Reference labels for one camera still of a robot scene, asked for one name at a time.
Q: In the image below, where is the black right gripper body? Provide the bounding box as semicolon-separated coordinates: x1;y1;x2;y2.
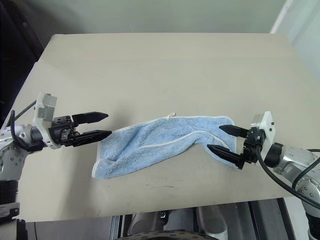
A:
241;126;266;166

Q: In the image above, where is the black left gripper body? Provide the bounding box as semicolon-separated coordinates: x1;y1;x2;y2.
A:
48;115;79;148

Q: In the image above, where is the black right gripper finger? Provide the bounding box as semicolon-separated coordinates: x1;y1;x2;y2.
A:
218;124;251;139
207;144;246;171

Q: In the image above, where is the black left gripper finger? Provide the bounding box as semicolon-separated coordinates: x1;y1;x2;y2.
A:
71;129;113;147
71;111;110;125

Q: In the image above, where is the light blue terry towel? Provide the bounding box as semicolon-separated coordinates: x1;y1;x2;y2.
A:
91;112;237;180

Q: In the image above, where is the grey rounded shape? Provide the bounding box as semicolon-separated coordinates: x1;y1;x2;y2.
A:
129;211;166;240
194;204;229;240

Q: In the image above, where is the dark cabinet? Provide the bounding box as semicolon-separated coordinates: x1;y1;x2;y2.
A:
0;0;46;122

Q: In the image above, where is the black dotted round rim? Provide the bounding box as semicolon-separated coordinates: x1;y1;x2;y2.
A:
124;230;216;240

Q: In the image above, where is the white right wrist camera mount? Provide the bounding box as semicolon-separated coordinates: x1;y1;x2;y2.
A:
250;110;277;164

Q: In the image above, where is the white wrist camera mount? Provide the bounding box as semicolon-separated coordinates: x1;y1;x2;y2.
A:
250;110;277;164
33;92;61;150

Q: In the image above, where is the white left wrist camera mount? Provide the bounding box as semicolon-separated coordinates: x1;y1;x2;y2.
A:
33;92;61;150

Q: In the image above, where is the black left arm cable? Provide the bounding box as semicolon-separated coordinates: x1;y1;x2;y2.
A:
9;99;38;151

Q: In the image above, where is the metal table frame bar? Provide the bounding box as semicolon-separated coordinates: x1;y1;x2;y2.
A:
109;214;126;240

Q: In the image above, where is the white window frame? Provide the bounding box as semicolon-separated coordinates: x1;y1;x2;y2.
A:
268;0;320;63

